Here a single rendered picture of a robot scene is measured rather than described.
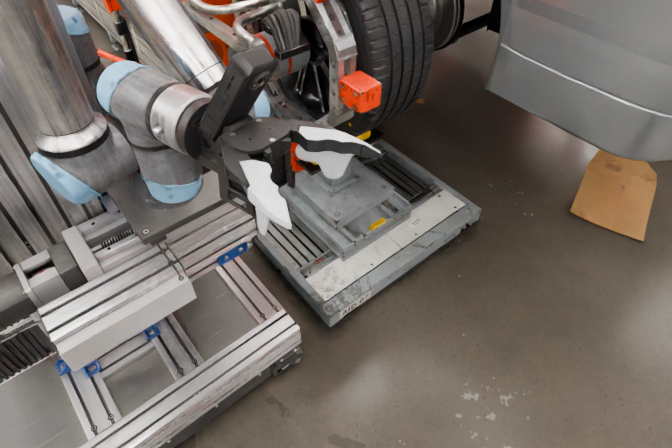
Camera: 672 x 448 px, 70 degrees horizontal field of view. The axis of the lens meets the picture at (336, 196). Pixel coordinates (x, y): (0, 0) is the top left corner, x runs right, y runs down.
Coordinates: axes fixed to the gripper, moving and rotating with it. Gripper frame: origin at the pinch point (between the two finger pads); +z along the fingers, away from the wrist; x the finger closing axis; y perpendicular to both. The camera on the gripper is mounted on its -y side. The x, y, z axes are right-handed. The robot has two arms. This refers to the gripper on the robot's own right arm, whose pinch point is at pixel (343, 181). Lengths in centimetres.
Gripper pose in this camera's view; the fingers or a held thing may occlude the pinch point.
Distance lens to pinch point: 46.1
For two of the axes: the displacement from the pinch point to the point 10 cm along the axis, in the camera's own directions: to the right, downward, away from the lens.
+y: -0.8, 7.8, 6.2
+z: 8.1, 4.1, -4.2
